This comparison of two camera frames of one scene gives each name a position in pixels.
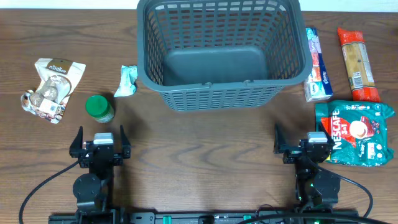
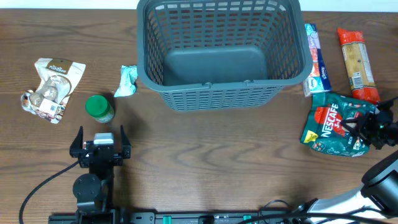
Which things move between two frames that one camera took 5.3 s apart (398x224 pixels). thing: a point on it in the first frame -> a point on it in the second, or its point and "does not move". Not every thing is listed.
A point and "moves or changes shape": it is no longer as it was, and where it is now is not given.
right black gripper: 306,152 -> 370,128
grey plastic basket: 222,55 does not move
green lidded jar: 97,107 does not move
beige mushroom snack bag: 59,79 does not move
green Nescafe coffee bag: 359,129 moves or changes shape
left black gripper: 100,153 does not move
